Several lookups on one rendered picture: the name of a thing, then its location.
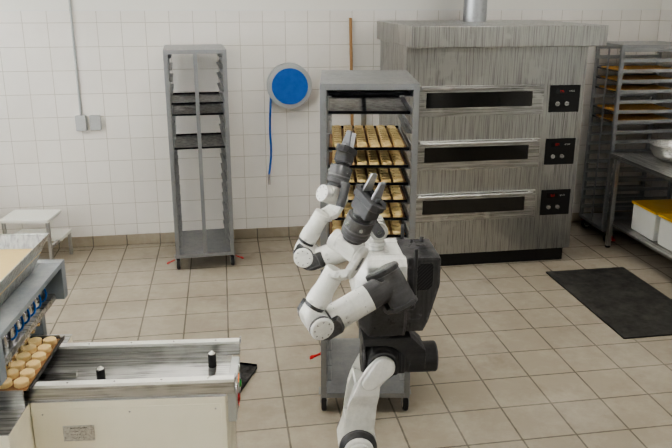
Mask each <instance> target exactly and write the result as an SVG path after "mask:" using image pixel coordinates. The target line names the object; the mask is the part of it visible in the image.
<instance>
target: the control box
mask: <svg viewBox="0 0 672 448"><path fill-rule="evenodd" d="M239 366H240V357H239V356H236V357H232V359H231V365H230V372H229V375H234V374H235V373H236V382H235V394H227V396H228V416H229V422H231V421H237V416H238V408H239V403H240V401H238V393H240V390H241V387H240V385H239V382H240V369H239ZM238 374H239V382H238ZM237 385H238V393H237Z"/></svg>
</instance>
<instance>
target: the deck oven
mask: <svg viewBox="0 0 672 448"><path fill-rule="evenodd" d="M608 28H609V26H608V25H600V24H587V23H574V22H561V21H548V20H486V22H463V20H395V21H377V39H380V40H381V46H380V70H407V71H408V72H409V73H410V74H411V75H412V76H413V77H414V78H415V79H416V80H417V81H418V82H419V83H420V106H419V136H418V165H417V194H416V223H415V239H420V237H424V238H423V239H429V240H430V242H431V243H432V245H433V246H434V248H435V250H436V251H437V253H438V254H439V256H440V257H441V266H451V265H468V264H485V263H502V262H519V261H536V260H553V259H561V258H562V248H564V247H569V240H570V230H571V220H572V210H573V199H574V189H575V179H576V169H577V159H578V148H579V138H580V128H581V118H582V107H583V97H584V87H585V77H586V67H587V56H588V46H607V37H608Z"/></svg>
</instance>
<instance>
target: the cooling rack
mask: <svg viewBox="0 0 672 448"><path fill-rule="evenodd" d="M607 46H609V49H608V59H607V68H606V78H605V87H604V97H603V106H602V116H601V125H600V135H599V144H598V154H597V163H596V173H595V182H594V192H593V201H592V210H591V213H584V208H582V207H581V205H582V204H584V203H585V199H583V198H582V195H585V194H586V190H583V186H586V184H587V181H584V177H587V174H588V172H585V168H588V164H589V163H586V159H589V155H590V154H587V150H590V145H589V144H588V141H591V135H589V132H592V126H590V122H593V117H592V116H591V113H594V107H591V106H592V104H594V103H595V98H593V94H596V88H593V87H594V84H597V78H594V77H595V75H598V69H597V68H595V67H596V65H599V59H597V58H596V57H597V55H600V49H597V47H598V46H596V53H595V63H594V72H593V82H592V92H591V102H590V112H589V122H588V132H587V142H586V152H585V162H584V172H583V182H582V192H581V201H580V211H579V217H581V218H582V219H584V220H585V225H590V224H591V225H593V226H594V227H596V228H597V229H599V230H600V231H602V232H606V228H607V220H606V219H607V217H608V213H607V210H608V202H609V193H610V184H611V175H612V166H613V158H611V157H610V153H614V148H615V139H616V130H617V121H618V112H619V103H620V95H621V86H622V77H623V68H624V59H625V50H626V48H672V42H666V41H607ZM611 47H616V48H621V51H620V60H619V69H618V78H617V87H616V96H615V106H614V115H613V124H612V133H611V142H610V151H609V160H608V169H607V178H606V187H605V196H604V205H603V213H593V208H594V199H595V190H596V180H597V171H598V161H599V152H600V143H601V133H602V124H603V114H604V105H605V96H606V86H607V77H608V67H609V58H610V49H611ZM632 214H633V212H615V213H614V216H632ZM601 219H602V220H601ZM617 223H632V219H614V222H613V224H617Z"/></svg>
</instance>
